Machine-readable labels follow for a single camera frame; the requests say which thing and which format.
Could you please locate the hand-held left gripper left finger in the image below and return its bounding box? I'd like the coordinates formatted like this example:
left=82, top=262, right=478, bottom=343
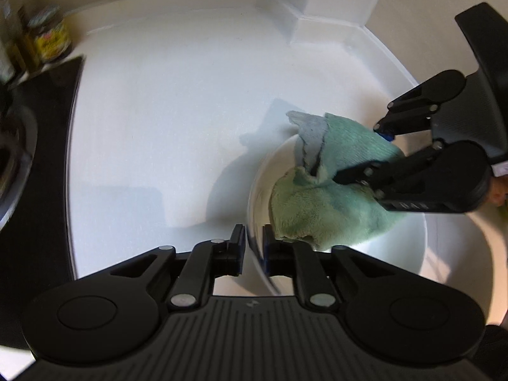
left=109, top=224, right=247, bottom=312

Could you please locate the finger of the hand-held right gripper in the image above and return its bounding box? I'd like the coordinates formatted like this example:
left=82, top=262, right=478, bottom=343
left=334, top=140, right=446, bottom=212
left=373, top=84, right=440, bottom=142

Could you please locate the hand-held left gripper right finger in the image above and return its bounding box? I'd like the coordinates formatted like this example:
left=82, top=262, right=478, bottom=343
left=262, top=224, right=398, bottom=311

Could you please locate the green cleaning cloth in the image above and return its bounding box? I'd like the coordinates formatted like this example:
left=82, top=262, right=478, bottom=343
left=269, top=110, right=407, bottom=253

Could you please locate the white bowl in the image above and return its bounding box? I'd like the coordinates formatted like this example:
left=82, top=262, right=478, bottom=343
left=246, top=135, right=429, bottom=298

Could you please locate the person's right hand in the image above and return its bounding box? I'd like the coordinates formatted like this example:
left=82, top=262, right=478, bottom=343
left=490, top=175, right=508, bottom=207

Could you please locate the black glass cooktop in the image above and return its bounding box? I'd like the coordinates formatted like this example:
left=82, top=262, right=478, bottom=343
left=0, top=56, right=87, bottom=350

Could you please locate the metal gas burner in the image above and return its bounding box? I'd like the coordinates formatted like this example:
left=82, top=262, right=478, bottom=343
left=0, top=87, right=39, bottom=233

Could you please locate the sauce jar with checkered lid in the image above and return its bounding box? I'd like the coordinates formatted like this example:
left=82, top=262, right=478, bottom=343
left=27, top=5, right=74, bottom=64

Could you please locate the clear bottle with yellow cap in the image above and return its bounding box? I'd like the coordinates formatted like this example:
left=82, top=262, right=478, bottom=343
left=0, top=0, right=24, bottom=85

